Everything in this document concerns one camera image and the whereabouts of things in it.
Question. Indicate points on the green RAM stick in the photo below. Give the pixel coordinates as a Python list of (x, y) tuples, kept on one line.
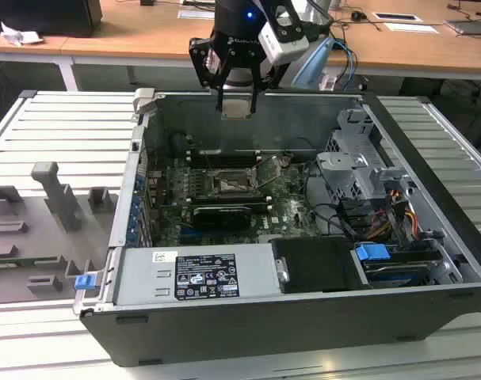
[(10, 261)]

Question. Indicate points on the grey plastic case latch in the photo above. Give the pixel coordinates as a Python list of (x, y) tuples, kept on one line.
[(145, 101)]

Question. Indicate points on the hard disk in blue carrier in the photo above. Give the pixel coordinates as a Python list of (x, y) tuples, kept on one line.
[(371, 252)]

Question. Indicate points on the silver CPU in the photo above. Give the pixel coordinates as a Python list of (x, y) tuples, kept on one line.
[(236, 109)]

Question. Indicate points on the grey parts rack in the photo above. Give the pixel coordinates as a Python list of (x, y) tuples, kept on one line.
[(34, 221)]

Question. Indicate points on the black and grey PC case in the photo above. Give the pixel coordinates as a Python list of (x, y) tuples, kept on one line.
[(264, 336)]

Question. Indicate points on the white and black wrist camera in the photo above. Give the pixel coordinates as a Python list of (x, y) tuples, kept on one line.
[(281, 45)]

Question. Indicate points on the black cylindrical component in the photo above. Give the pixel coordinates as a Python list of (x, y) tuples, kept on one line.
[(177, 142)]

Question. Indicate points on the green motherboard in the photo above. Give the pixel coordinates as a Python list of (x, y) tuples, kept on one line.
[(291, 213)]

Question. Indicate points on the silver metal drive cage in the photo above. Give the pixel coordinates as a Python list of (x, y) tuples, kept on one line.
[(343, 174)]

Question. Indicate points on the white paper sheet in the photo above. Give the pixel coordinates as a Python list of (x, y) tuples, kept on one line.
[(412, 27)]

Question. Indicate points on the black expansion card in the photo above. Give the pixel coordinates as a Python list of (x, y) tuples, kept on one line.
[(220, 217)]

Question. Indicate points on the crumpled white paper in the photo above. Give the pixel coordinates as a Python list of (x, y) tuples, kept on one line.
[(20, 35)]

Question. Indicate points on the silver power supply with label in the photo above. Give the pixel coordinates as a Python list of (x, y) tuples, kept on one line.
[(145, 277)]

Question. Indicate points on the black monitor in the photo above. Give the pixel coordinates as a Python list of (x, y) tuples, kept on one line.
[(46, 16)]

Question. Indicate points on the blue plastic case latch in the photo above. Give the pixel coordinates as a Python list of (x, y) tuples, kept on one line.
[(85, 282)]

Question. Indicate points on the black computer mouse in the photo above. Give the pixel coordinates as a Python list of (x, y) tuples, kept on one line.
[(358, 16)]

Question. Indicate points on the CPU socket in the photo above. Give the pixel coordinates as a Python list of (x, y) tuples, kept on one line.
[(234, 176)]

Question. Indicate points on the grey laptop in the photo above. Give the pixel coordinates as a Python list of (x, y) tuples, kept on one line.
[(470, 27)]

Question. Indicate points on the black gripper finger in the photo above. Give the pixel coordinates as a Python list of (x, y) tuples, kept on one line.
[(220, 95), (254, 101)]

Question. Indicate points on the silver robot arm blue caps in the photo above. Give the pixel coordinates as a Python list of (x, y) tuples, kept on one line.
[(313, 59)]

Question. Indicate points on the light wooden desk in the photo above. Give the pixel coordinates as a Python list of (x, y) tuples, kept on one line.
[(52, 37), (145, 31)]

